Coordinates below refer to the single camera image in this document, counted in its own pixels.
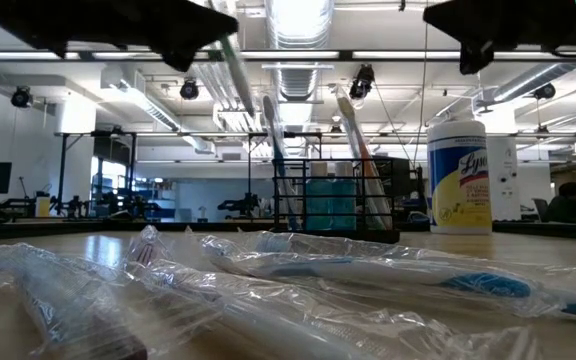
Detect black metal rack frame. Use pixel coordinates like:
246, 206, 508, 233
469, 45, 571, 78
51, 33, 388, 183
55, 130, 324, 221

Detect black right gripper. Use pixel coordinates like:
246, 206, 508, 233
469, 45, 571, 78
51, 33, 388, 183
423, 0, 524, 76

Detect silver round air duct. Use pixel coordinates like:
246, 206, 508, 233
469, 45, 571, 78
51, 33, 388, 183
472, 62, 576, 109

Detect black wire caddy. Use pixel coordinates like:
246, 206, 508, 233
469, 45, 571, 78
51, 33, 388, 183
269, 157, 402, 245

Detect small white round cap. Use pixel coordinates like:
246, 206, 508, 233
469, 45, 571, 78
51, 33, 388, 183
331, 160, 358, 231

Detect silver spiral air duct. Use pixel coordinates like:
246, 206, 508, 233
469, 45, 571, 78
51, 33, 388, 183
267, 0, 334, 104

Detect person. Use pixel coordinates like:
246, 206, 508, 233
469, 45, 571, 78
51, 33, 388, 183
542, 181, 576, 225

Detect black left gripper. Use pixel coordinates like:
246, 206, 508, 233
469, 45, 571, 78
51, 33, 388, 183
132, 0, 239, 73

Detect dark-handled wrapped toothbrush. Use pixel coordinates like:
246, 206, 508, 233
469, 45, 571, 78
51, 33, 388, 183
0, 242, 150, 360

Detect black hanging ceiling lamp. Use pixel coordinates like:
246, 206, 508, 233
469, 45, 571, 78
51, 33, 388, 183
179, 78, 201, 101
349, 64, 376, 100
10, 85, 33, 109
532, 82, 557, 100

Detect white rectangular air duct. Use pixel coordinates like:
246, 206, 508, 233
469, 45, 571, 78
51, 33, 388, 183
100, 67, 214, 154

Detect thin hanging cable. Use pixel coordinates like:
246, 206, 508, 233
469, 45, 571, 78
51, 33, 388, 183
412, 0, 430, 166

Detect black metal table frame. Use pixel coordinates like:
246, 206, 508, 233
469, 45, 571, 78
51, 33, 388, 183
0, 218, 576, 244

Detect yellow blue wipes canister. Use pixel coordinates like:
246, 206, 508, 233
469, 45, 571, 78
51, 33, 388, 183
426, 118, 493, 236

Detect orange toothbrush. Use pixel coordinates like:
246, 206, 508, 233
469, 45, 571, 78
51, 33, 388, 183
332, 84, 394, 231

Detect green toothbrush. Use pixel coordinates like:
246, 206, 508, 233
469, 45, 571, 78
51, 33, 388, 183
215, 32, 258, 119

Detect small blue mouthwash bottle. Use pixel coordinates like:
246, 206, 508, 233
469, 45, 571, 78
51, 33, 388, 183
305, 160, 333, 231

